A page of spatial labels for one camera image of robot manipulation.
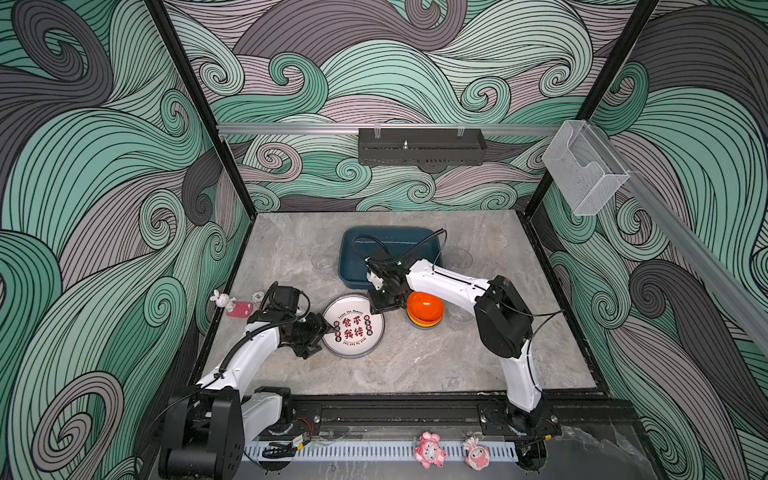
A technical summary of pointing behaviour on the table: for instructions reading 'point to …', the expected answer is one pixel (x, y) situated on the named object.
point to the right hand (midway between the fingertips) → (375, 310)
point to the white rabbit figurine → (223, 300)
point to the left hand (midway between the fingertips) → (331, 333)
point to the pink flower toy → (429, 451)
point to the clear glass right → (459, 260)
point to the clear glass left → (324, 265)
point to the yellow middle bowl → (427, 325)
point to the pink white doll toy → (477, 456)
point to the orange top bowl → (425, 308)
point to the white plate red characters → (360, 333)
